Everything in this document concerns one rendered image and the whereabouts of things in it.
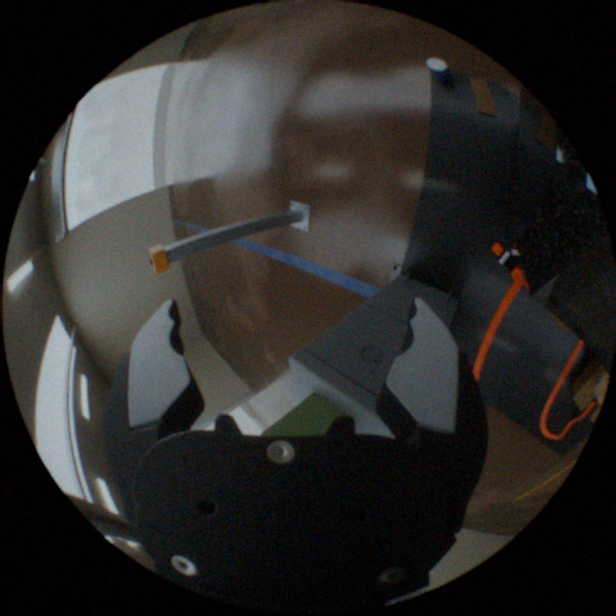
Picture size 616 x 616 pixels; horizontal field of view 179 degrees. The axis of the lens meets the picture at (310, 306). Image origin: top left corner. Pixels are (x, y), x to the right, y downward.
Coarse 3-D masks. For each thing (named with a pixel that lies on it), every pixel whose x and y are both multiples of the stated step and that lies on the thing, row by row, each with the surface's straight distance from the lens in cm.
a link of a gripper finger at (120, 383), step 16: (128, 352) 10; (128, 368) 9; (112, 384) 9; (112, 400) 9; (112, 416) 8; (128, 416) 8; (112, 432) 8; (128, 432) 7; (144, 432) 7; (160, 432) 7; (112, 448) 8; (128, 448) 7; (144, 448) 7; (112, 464) 7; (128, 464) 7; (128, 480) 7; (128, 496) 7; (128, 512) 7
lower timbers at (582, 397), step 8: (592, 360) 164; (584, 368) 166; (592, 368) 160; (584, 376) 162; (576, 384) 165; (584, 384) 159; (576, 392) 161; (584, 392) 164; (592, 392) 170; (576, 400) 166; (584, 400) 171; (592, 408) 200; (600, 408) 198; (592, 416) 199
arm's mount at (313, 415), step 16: (304, 400) 71; (320, 400) 71; (288, 416) 69; (304, 416) 68; (320, 416) 68; (336, 416) 68; (272, 432) 67; (288, 432) 66; (304, 432) 66; (320, 432) 66
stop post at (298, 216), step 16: (304, 208) 163; (240, 224) 137; (256, 224) 141; (272, 224) 149; (288, 224) 158; (304, 224) 166; (192, 240) 124; (208, 240) 127; (224, 240) 132; (160, 256) 118; (176, 256) 123; (160, 272) 122
